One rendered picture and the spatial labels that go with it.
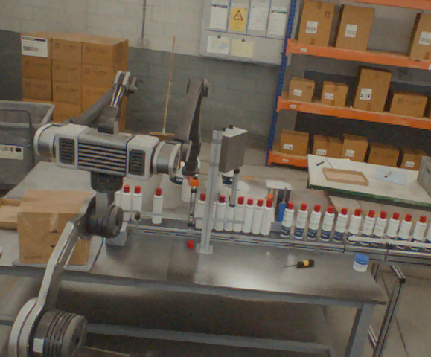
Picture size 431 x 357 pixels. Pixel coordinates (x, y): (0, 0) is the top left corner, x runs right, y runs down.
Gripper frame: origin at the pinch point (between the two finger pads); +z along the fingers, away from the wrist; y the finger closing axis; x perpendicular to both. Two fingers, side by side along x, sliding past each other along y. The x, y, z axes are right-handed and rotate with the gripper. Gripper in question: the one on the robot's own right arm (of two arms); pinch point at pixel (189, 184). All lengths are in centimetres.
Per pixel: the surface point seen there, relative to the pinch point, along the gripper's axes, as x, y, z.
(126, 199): 14.9, 32.8, 6.2
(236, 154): 22.2, -22.4, -29.5
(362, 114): -325, -196, 31
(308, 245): 17, -69, 22
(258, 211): 14.0, -39.3, 5.3
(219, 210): 14.5, -17.9, 7.1
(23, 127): -161, 160, 36
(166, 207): -8.1, 12.8, 20.4
